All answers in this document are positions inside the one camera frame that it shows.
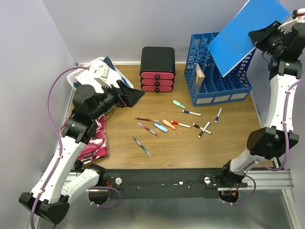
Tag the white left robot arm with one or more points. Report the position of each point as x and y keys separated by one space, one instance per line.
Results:
x=50 y=199

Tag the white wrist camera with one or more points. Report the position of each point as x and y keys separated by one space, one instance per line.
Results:
x=298 y=16
x=100 y=78

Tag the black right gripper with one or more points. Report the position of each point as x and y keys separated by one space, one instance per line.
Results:
x=259 y=36

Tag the blue correction tape dispenser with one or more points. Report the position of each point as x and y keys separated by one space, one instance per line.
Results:
x=161 y=127

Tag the orange red gel pen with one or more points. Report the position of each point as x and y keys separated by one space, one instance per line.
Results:
x=147 y=119

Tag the blue file folder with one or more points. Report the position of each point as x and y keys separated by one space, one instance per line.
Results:
x=233 y=44

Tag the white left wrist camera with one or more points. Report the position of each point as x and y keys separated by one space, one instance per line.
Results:
x=100 y=78

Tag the green correction tape dispenser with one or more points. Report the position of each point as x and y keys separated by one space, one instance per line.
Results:
x=178 y=104

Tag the blue magazine file rack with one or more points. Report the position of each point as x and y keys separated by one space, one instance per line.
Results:
x=215 y=89

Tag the navy blue cloth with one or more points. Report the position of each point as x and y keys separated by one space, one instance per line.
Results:
x=112 y=64

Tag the white plastic basket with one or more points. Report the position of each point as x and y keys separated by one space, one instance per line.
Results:
x=78 y=76

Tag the black pink drawer cabinet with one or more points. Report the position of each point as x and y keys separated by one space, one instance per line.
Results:
x=157 y=69

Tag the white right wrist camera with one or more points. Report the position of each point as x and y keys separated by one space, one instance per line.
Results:
x=298 y=16

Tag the blue gel pen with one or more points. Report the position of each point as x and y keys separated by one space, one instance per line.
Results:
x=142 y=147

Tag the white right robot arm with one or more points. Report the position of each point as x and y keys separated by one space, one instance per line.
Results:
x=277 y=136

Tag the orange correction tape dispenser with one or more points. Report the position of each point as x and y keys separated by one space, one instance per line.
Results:
x=168 y=124

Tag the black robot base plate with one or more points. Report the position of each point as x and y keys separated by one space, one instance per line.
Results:
x=166 y=183

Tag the orange cover paperback book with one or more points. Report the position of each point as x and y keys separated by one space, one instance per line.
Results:
x=199 y=78

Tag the red capped whiteboard marker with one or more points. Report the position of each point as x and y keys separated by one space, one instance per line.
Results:
x=180 y=124

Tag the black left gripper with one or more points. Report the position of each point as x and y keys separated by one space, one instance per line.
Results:
x=129 y=96

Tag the pink gel pen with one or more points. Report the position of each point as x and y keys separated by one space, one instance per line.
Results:
x=148 y=129

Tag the pink camouflage cloth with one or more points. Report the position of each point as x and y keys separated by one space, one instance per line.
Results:
x=84 y=154

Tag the black capped whiteboard marker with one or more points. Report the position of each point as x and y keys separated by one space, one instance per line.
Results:
x=201 y=128

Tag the blue capped whiteboard marker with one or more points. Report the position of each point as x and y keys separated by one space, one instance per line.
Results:
x=192 y=113

